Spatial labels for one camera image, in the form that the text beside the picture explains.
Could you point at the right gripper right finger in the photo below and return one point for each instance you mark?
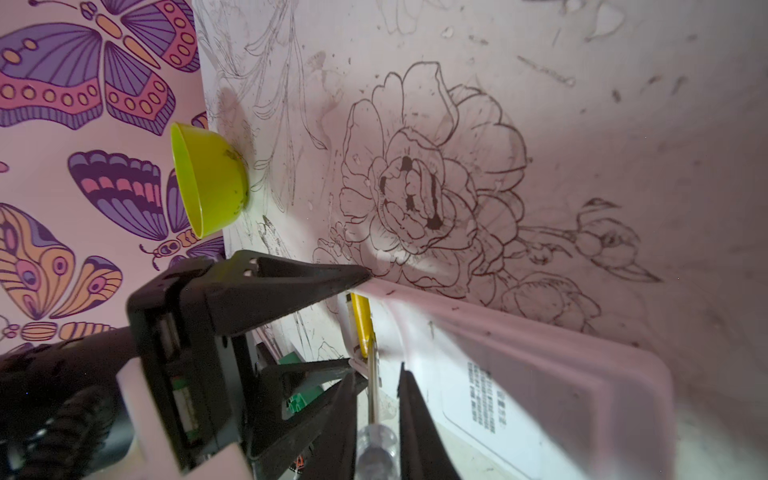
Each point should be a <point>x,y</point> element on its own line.
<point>422,453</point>

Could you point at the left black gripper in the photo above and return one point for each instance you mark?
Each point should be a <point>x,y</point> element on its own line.
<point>189,325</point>

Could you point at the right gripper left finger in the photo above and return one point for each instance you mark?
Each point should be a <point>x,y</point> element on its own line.
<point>335,452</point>

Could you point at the clear handled screwdriver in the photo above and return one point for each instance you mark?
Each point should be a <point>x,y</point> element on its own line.
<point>377,444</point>

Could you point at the white remote control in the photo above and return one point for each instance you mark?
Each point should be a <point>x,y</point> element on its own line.
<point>516,397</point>

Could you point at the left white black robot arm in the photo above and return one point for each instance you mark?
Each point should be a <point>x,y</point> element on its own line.
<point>63,415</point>

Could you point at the lime green round object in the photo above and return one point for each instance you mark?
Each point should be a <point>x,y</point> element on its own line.
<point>211,177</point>

